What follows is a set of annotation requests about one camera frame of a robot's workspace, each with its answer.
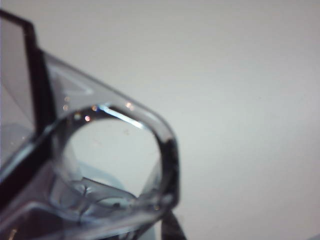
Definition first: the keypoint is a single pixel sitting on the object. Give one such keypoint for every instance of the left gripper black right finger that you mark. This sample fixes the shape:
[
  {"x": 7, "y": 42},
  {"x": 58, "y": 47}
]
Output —
[{"x": 175, "y": 227}]

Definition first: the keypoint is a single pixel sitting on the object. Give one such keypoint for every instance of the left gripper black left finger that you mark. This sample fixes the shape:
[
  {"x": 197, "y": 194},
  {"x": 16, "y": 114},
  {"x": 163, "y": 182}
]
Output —
[{"x": 40, "y": 87}]

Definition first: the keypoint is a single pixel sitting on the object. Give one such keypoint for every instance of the clear grey faceted glass cup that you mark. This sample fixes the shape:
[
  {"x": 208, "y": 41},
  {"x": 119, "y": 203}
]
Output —
[{"x": 162, "y": 130}]

